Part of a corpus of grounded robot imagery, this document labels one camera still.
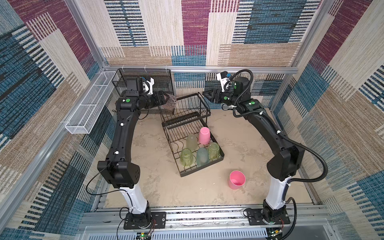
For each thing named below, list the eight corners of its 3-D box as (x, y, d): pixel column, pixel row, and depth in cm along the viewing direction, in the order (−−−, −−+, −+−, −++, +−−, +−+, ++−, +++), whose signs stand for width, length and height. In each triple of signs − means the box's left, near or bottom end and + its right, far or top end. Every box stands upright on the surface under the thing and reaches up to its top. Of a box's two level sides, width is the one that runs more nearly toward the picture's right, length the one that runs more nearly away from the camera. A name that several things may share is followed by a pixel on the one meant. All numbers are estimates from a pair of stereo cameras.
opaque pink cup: (228, 189, 85) (232, 182, 76) (227, 177, 89) (230, 169, 80) (245, 189, 85) (251, 182, 76) (243, 177, 89) (248, 169, 80)
